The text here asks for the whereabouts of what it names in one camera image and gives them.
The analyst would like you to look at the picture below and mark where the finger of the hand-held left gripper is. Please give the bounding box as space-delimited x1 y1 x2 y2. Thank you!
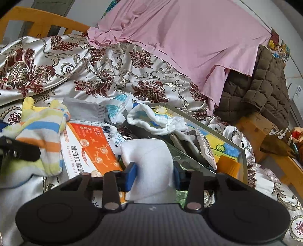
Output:
0 135 42 162
0 119 11 134

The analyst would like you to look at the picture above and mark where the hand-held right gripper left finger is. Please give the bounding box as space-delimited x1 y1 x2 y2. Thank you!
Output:
57 162 138 211

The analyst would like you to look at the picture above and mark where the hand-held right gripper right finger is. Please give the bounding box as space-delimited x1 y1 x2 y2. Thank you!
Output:
173 161 247 212

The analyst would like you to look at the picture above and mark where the white cloth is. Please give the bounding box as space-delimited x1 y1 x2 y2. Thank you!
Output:
120 138 177 204

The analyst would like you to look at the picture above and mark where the pastel striped sock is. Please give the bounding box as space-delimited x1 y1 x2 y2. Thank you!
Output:
0 97 71 177

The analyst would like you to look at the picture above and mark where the white towel with blue print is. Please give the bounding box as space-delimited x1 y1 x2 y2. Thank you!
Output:
127 104 189 136

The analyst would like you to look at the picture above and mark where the grey tray box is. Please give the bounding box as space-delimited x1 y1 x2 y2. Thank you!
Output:
133 102 249 188

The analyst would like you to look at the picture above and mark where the green scrunchie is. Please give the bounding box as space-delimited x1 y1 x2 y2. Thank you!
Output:
176 189 190 207

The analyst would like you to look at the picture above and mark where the grey brown sock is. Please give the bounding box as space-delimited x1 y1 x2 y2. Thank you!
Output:
170 131 201 156

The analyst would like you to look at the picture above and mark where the orange and white carton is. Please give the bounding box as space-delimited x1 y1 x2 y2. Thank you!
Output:
60 122 126 204

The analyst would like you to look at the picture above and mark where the yellow and blue cloth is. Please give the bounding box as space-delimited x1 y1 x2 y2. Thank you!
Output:
151 106 242 159

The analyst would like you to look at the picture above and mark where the blue white striped pouch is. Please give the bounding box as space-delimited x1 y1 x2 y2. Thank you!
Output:
105 93 134 125

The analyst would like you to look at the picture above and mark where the grey face mask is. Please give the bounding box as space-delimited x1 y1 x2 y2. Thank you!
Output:
62 97 107 126

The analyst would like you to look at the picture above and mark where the medallion patterned satin pillowcase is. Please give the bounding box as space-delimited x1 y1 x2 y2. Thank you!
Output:
248 163 303 246

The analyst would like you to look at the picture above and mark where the floral patterned satin blanket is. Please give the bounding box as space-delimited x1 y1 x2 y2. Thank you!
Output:
0 35 303 246

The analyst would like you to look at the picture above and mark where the orange wooden headboard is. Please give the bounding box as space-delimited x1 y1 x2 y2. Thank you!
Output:
0 7 90 44

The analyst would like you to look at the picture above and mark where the brown quilted jacket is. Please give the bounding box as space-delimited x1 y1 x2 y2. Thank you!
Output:
214 45 291 128

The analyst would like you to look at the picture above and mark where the colourful clothes pile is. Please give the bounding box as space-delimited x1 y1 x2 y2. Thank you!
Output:
260 126 303 163

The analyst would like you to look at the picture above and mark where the pink bed sheet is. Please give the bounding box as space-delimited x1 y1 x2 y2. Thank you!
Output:
87 0 271 109

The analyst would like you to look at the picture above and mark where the white air conditioner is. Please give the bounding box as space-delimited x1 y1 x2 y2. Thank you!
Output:
287 83 303 111

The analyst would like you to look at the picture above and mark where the wooden bed frame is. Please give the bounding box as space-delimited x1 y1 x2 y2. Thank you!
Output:
235 111 303 192

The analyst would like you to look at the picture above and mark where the colourful printed wall cloth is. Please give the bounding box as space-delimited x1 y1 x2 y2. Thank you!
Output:
267 30 291 62

